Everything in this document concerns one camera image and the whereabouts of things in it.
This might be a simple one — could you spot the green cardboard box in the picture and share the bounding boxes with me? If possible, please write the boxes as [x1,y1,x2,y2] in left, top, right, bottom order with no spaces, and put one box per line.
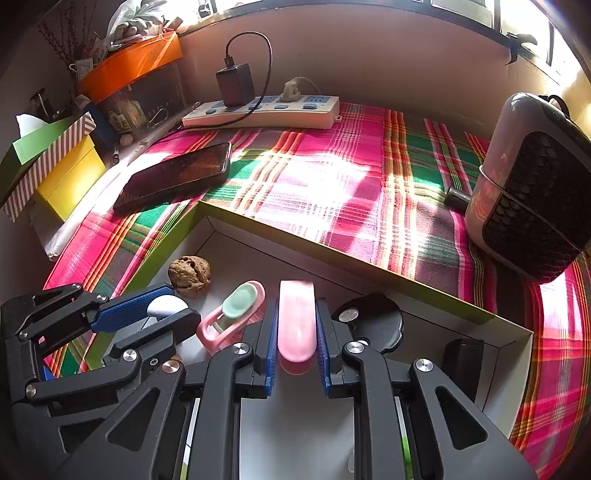
[83,199,535,480]

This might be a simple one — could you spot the white power strip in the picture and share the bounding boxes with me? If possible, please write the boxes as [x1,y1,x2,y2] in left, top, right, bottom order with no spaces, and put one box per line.
[181,95,341,130]

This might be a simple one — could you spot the black smartphone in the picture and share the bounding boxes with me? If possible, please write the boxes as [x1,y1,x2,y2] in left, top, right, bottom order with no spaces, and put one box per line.
[113,142,232,215]

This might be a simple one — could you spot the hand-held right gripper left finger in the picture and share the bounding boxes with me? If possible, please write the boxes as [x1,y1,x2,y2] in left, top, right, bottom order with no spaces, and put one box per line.
[55,299,280,480]

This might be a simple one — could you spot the white plastic bag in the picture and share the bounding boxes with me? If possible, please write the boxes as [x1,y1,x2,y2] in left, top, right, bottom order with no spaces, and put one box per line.
[106,0,169,49]

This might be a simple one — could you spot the dry branches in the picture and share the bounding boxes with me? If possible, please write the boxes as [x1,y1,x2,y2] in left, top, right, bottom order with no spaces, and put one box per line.
[37,9,81,68]

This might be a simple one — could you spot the brown walnut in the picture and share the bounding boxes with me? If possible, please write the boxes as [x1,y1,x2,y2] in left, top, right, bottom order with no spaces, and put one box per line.
[167,255,212,298]

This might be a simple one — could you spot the black charger cable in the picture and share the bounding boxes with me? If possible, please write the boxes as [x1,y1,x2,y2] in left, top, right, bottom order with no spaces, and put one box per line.
[225,31,273,127]

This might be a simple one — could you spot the small black cylinder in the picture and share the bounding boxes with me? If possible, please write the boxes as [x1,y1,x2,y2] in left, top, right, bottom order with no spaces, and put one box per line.
[445,187,472,213]

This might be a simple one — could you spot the black window hook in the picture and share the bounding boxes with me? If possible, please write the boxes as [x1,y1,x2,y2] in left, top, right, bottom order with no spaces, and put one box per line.
[505,33,539,65]

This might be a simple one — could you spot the white plug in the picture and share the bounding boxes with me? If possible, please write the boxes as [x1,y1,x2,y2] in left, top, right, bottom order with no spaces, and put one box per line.
[280,76,324,103]

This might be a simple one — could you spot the striped tissue box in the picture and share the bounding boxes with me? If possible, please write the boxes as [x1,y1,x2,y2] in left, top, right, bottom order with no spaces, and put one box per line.
[0,113,97,222]

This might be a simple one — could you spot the plaid tablecloth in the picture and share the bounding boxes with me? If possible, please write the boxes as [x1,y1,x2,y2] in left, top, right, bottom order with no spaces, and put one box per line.
[44,102,591,480]

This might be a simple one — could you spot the yellow box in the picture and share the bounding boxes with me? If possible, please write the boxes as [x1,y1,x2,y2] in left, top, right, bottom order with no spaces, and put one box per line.
[34,136,108,222]

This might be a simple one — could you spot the pink clip with mint pad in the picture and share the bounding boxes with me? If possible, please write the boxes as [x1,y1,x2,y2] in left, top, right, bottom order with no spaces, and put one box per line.
[196,280,267,355]

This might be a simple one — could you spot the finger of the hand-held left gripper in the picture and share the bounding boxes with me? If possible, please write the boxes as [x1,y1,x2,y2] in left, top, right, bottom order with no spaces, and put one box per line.
[18,283,177,356]
[27,308,202,403]

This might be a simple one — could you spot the orange box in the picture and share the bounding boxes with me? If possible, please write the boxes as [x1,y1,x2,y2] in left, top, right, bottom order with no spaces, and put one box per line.
[78,32,184,103]

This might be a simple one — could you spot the black charger adapter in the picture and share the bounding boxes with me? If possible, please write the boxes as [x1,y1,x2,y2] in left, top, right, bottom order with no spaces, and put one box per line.
[216,64,256,108]

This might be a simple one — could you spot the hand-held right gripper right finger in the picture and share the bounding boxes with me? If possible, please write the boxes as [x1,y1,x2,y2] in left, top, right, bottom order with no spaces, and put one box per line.
[316,298,539,480]

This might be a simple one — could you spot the pink oval case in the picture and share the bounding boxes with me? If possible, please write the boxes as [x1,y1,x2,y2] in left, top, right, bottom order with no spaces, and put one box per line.
[278,279,317,363]

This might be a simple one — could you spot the white mushroom-shaped holder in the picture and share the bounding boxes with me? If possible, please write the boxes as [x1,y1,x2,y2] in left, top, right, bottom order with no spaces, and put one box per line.
[147,295,189,319]

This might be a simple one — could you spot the small grey fan heater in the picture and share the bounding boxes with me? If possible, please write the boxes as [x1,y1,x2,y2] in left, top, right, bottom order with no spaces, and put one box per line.
[465,92,591,283]

